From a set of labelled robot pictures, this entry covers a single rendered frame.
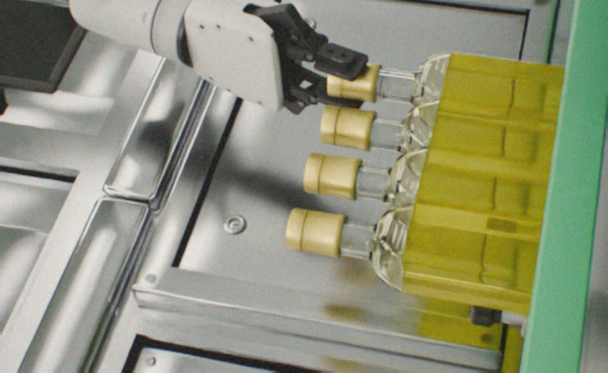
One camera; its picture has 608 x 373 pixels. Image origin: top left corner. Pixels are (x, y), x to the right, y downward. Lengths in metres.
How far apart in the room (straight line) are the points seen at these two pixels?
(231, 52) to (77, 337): 0.29
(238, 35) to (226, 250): 0.20
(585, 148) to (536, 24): 0.48
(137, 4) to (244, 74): 0.12
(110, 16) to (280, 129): 0.21
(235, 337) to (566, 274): 0.40
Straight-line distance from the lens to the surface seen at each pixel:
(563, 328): 0.72
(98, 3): 1.12
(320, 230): 0.91
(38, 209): 1.21
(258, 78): 1.06
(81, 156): 1.22
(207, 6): 1.06
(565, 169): 0.80
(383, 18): 1.28
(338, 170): 0.95
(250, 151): 1.16
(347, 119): 0.99
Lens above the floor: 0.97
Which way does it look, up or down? 11 degrees up
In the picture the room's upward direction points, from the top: 81 degrees counter-clockwise
